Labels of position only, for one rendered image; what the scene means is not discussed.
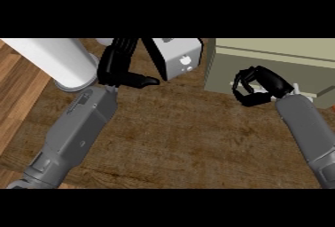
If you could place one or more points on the white toaster with black side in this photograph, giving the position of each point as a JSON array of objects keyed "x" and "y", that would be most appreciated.
[{"x": 180, "y": 56}]

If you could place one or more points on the small white object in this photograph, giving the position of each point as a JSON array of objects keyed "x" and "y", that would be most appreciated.
[{"x": 103, "y": 41}]

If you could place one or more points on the olive green drawer cabinet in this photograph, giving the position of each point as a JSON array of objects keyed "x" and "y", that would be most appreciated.
[{"x": 279, "y": 60}]

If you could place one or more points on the small orange object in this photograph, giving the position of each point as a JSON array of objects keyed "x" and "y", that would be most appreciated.
[{"x": 332, "y": 108}]

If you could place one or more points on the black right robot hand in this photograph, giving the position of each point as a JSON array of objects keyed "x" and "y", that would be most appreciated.
[{"x": 272, "y": 81}]

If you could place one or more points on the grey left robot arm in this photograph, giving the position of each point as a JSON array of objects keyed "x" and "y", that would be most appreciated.
[{"x": 78, "y": 127}]

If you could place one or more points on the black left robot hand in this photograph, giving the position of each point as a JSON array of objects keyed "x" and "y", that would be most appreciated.
[{"x": 114, "y": 71}]

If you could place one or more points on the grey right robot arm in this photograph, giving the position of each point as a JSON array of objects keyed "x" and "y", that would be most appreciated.
[{"x": 306, "y": 130}]

